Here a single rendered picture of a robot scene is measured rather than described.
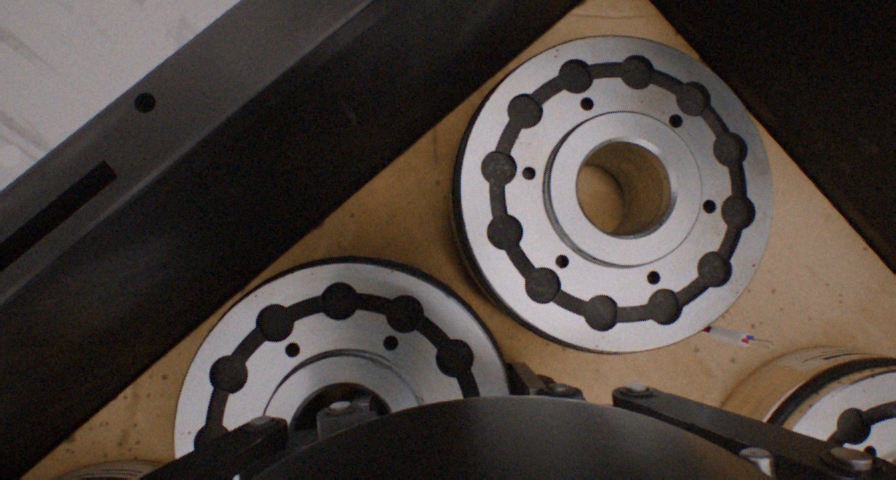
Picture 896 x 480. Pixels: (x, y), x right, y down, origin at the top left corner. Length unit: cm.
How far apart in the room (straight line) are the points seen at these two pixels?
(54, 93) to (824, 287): 43
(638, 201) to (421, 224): 8
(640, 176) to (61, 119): 35
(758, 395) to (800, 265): 5
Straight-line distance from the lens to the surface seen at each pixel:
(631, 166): 18
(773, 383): 21
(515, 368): 16
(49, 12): 43
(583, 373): 19
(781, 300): 22
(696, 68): 18
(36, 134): 40
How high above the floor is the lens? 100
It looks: 85 degrees down
